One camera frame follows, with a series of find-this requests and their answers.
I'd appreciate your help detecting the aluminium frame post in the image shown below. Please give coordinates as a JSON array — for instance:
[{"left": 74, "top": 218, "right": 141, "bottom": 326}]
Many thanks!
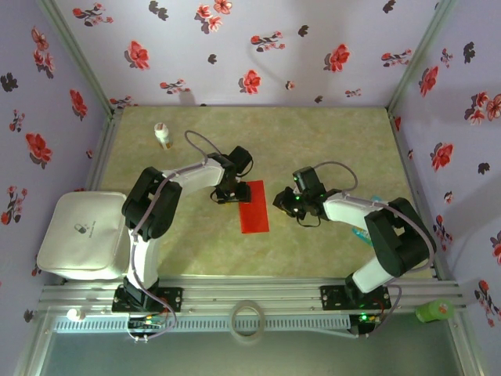
[
  {"left": 37, "top": 0, "right": 118, "bottom": 114},
  {"left": 387, "top": 0, "right": 459, "bottom": 113}
]

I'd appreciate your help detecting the red paper sheet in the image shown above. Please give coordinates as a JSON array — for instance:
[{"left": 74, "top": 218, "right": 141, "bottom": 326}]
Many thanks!
[{"left": 239, "top": 179, "right": 271, "bottom": 235}]

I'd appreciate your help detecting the white zip pouch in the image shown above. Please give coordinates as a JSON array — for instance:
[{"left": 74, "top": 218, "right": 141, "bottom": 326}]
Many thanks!
[{"left": 36, "top": 190, "right": 136, "bottom": 281}]

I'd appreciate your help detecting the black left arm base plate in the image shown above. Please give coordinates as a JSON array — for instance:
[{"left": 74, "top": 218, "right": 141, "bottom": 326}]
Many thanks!
[{"left": 112, "top": 285, "right": 184, "bottom": 313}]

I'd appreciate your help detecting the teal packet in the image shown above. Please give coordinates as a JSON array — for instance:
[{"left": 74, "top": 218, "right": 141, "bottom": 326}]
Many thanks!
[{"left": 351, "top": 194, "right": 388, "bottom": 247}]

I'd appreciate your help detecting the clear tape roll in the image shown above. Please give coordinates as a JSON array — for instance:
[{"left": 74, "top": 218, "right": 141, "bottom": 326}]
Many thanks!
[{"left": 229, "top": 300, "right": 267, "bottom": 345}]

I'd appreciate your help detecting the aluminium table side rail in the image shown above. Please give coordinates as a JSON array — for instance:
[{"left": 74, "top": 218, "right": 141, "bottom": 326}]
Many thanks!
[
  {"left": 387, "top": 107, "right": 451, "bottom": 281},
  {"left": 85, "top": 108, "right": 123, "bottom": 193}
]

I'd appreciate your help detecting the grey slotted cable duct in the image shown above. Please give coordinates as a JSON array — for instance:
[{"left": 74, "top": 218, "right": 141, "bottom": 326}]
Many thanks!
[{"left": 52, "top": 315, "right": 351, "bottom": 334}]

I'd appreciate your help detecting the long aluminium mounting rail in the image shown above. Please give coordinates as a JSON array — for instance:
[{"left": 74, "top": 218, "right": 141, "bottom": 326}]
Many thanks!
[{"left": 38, "top": 277, "right": 469, "bottom": 314}]

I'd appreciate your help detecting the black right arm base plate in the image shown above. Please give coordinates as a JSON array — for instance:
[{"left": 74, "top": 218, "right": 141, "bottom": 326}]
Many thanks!
[{"left": 319, "top": 284, "right": 392, "bottom": 313}]

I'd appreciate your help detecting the white pill bottle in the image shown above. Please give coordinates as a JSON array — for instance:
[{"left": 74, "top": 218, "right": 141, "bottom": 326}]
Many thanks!
[{"left": 153, "top": 122, "right": 173, "bottom": 150}]

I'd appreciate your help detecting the aluminium frame bar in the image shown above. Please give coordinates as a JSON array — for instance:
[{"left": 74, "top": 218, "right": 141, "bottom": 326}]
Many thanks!
[
  {"left": 449, "top": 313, "right": 486, "bottom": 376},
  {"left": 13, "top": 309, "right": 52, "bottom": 376}
]

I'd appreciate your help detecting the grey right arm cable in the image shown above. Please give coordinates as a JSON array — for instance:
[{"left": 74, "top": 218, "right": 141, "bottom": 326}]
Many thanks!
[{"left": 312, "top": 161, "right": 438, "bottom": 340}]

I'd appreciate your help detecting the green cylindrical container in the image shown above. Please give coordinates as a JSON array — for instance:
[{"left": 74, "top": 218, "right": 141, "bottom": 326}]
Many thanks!
[{"left": 415, "top": 299, "right": 455, "bottom": 324}]

